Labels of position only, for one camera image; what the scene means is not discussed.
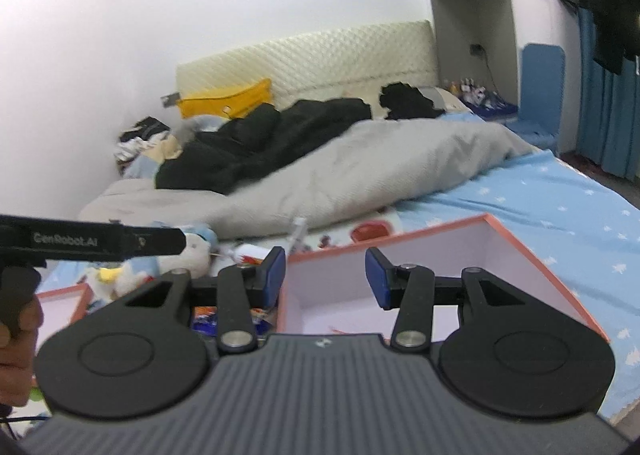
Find pile of snack packets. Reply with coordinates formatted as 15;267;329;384
192;305;278;336

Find orange cardboard box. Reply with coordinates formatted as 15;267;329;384
276;214;612;343

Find person's left hand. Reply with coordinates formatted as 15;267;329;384
0;295;46;406

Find yellow pillow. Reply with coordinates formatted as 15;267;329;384
179;78;273;120

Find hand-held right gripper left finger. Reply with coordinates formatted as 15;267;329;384
115;246;287;353

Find fruit printed bedsheet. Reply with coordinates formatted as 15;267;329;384
30;150;640;426

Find blue patterned box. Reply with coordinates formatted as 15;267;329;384
470;98;519;119

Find white and blue plush toy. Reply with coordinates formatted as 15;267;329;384
80;225;213;303

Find black garment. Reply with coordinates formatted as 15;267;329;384
379;82;446;121

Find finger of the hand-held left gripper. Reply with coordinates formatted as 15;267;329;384
132;227;188;256

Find hanging black clothes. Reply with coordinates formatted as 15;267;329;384
575;0;640;76

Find pink cardboard box lid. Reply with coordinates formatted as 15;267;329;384
36;283;93;323

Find beige pillow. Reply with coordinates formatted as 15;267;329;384
420;85;473;118

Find cream quilted headboard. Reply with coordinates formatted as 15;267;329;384
176;19;435;111

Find blue curtain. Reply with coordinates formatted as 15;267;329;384
575;5;640;183

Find black coat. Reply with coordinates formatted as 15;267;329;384
155;98;373;196

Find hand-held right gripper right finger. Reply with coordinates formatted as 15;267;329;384
365;247;538;351

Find row of small bottles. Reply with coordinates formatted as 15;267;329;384
445;78;488;103

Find blue chair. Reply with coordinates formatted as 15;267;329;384
505;42;566;151

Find grey duvet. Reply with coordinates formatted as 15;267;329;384
80;118;538;241

